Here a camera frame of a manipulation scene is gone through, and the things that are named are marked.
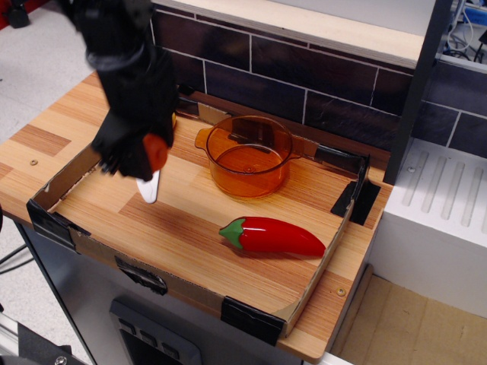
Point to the cardboard fence with black tape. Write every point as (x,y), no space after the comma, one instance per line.
(174,248)

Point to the yellow handled white toy knife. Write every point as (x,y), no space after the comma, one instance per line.
(149,189)

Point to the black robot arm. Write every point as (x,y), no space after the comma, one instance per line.
(125,20)

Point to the orange toy carrot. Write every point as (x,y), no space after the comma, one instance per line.
(157,151)

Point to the grey vertical post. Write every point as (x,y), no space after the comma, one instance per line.
(437,27)

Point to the orange transparent plastic pot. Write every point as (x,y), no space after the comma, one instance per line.
(249,155)

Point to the white ridged sink drainboard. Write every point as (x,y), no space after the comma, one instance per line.
(431,238)

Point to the grey oven control panel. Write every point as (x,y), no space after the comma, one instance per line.
(148,342)

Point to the red toy chili pepper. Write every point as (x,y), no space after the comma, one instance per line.
(264,234)

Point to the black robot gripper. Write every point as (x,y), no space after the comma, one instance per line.
(139,82)

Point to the light wooden shelf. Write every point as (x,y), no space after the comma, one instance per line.
(356,38)

